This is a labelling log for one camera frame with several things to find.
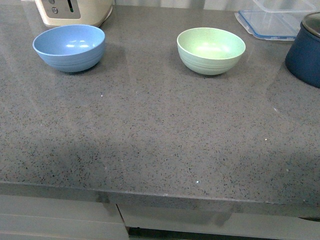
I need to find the green bowl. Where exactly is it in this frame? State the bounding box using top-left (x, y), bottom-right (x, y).
top-left (176, 27), bottom-right (246, 76)

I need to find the clear plastic food container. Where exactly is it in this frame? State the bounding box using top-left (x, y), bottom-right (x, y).
top-left (253, 0), bottom-right (316, 13)

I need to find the cream toaster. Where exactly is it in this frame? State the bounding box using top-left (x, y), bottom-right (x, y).
top-left (35, 0), bottom-right (113, 28)

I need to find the right white cabinet drawer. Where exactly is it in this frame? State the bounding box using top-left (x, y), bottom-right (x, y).
top-left (117, 204), bottom-right (320, 240)

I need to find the left white cabinet drawer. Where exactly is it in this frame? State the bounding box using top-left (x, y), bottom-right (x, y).
top-left (0, 195), bottom-right (129, 240)

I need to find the dark blue saucepan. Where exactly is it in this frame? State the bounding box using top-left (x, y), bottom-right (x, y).
top-left (285, 12), bottom-right (320, 88)

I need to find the white cabinet drawer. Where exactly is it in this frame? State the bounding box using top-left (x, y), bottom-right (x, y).
top-left (117, 204), bottom-right (320, 240)
top-left (0, 195), bottom-right (129, 240)

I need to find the white curtain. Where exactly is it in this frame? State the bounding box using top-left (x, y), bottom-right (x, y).
top-left (111, 0), bottom-right (320, 13)

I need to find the blue bowl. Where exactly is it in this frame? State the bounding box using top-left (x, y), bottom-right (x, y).
top-left (32, 24), bottom-right (106, 73)

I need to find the clear lid with blue seal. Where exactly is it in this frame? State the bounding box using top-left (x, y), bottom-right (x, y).
top-left (234, 10), bottom-right (304, 41)

